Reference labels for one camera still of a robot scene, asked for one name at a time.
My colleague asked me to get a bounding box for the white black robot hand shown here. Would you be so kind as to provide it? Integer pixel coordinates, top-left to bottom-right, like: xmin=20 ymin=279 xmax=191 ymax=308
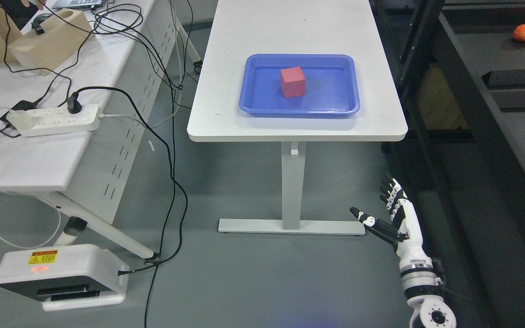
xmin=350 ymin=175 xmax=433 ymax=272

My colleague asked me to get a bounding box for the pink cube block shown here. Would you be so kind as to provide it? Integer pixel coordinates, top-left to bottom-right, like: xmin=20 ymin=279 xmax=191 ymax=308
xmin=280 ymin=67 xmax=306 ymax=99

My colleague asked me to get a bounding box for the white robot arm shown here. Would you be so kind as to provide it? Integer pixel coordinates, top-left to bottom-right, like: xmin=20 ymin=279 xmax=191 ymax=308
xmin=400 ymin=261 xmax=458 ymax=328

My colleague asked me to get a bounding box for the blue plastic tray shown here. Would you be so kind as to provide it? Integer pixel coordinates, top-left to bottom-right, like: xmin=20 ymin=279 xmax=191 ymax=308
xmin=239 ymin=54 xmax=360 ymax=118

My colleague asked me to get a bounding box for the wooden block holder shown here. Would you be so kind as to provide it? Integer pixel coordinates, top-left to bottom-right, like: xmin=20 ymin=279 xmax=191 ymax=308
xmin=8 ymin=9 xmax=92 ymax=75

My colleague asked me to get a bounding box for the black metal rack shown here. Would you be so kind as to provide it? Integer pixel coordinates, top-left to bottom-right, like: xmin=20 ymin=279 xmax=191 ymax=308
xmin=370 ymin=0 xmax=525 ymax=328

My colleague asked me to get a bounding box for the white table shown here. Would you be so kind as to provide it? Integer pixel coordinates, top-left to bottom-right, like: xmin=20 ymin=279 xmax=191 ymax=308
xmin=187 ymin=0 xmax=408 ymax=236

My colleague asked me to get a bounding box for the white black floor device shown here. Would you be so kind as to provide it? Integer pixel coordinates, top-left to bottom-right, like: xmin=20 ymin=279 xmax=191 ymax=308
xmin=0 ymin=244 xmax=129 ymax=311

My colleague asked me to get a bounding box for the white side desk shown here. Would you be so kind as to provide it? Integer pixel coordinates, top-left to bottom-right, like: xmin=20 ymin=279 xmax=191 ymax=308
xmin=0 ymin=0 xmax=187 ymax=260

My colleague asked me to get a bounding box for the white power strip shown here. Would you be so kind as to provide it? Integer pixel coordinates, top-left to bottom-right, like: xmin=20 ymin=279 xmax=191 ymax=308
xmin=6 ymin=104 xmax=102 ymax=137

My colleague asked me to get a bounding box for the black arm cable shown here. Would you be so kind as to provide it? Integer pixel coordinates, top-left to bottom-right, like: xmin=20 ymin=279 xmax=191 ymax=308
xmin=432 ymin=257 xmax=477 ymax=306

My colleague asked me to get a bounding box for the black power cable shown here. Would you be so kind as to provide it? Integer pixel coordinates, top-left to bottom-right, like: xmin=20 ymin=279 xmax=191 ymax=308
xmin=67 ymin=86 xmax=189 ymax=328

